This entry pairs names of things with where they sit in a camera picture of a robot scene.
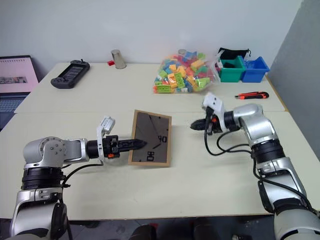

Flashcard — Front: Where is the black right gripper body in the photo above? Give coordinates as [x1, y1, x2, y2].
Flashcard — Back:
[205, 107, 223, 135]

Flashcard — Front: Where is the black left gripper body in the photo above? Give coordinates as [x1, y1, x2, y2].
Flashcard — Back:
[102, 134, 121, 160]

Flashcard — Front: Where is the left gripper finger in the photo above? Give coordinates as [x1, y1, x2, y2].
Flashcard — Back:
[117, 144, 146, 153]
[117, 139, 148, 147]

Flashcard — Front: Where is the wooden framed clock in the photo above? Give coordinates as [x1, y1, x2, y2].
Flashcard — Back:
[127, 109, 173, 168]

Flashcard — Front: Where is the bag of colourful building blocks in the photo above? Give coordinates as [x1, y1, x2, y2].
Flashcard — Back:
[152, 49, 222, 95]

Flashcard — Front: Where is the red black utility knife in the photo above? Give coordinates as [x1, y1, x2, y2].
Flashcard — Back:
[234, 91, 270, 100]

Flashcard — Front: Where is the green plastic bin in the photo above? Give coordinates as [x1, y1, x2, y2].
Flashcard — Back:
[216, 55, 247, 84]

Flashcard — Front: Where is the blue plastic bin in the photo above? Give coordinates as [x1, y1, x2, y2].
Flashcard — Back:
[240, 56, 271, 84]

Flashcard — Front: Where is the black handheld game controller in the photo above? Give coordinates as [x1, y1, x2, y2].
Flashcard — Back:
[50, 59, 91, 90]

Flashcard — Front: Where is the metal cup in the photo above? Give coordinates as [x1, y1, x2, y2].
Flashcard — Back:
[110, 49, 127, 70]

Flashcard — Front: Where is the open laptop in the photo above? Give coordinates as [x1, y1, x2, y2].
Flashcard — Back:
[0, 55, 40, 131]

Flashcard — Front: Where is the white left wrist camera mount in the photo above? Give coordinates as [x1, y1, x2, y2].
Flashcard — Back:
[96, 115, 117, 161]

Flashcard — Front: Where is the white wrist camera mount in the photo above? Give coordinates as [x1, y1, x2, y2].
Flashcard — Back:
[96, 115, 117, 161]
[201, 92, 226, 131]

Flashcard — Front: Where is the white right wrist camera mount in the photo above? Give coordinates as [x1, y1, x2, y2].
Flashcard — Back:
[201, 92, 226, 131]

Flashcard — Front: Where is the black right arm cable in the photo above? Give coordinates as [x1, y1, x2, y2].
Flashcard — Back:
[203, 109, 254, 157]

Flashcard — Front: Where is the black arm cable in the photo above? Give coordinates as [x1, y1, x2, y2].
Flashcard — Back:
[203, 109, 254, 157]
[59, 159, 105, 189]

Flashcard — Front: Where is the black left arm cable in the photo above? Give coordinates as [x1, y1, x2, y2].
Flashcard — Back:
[59, 159, 105, 189]

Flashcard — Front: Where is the black drawstring pouch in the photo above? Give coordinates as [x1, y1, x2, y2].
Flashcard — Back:
[216, 47, 252, 61]

